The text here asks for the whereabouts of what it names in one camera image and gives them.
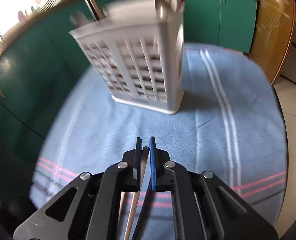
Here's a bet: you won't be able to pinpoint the beige chopstick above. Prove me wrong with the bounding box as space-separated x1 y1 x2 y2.
124 146 149 240

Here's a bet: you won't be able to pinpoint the blue striped towel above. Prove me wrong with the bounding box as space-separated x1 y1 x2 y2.
30 44 288 224

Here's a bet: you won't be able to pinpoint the white plastic utensil caddy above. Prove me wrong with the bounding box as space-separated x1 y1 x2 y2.
70 0 184 114

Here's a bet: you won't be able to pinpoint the teal lower cabinets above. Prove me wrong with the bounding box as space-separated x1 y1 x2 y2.
0 0 259 203

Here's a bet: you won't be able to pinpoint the white dish rack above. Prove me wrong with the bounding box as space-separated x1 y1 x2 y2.
36 0 61 14

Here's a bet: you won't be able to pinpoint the wooden glass sliding door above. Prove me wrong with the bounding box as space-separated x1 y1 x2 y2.
250 0 296 83

